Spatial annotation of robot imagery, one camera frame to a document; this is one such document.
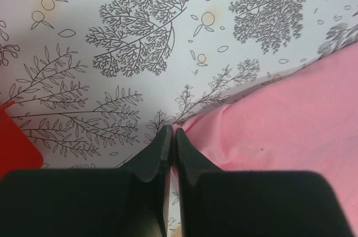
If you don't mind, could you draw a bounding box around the red plastic bin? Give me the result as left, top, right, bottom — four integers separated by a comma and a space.
0, 101, 44, 178

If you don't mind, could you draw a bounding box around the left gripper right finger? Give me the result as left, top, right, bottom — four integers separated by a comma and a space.
176, 129, 354, 236

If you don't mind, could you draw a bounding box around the pink t shirt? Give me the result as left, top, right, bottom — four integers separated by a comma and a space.
181, 44, 357, 227

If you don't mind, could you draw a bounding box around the floral table mat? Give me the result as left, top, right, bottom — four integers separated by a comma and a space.
1, 0, 357, 236

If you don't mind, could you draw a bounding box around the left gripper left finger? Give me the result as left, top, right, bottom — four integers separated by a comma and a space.
1, 126, 172, 236

